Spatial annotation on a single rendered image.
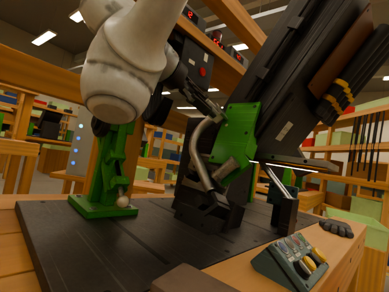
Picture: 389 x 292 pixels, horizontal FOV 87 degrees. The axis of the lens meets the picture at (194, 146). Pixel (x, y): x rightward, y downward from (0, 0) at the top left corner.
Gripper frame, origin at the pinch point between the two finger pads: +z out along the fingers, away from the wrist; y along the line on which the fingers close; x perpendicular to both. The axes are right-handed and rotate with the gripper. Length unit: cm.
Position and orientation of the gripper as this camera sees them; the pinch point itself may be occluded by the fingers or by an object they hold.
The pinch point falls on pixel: (212, 111)
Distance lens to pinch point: 67.0
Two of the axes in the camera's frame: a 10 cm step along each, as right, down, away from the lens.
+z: 6.1, 4.1, 6.7
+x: -7.5, 5.6, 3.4
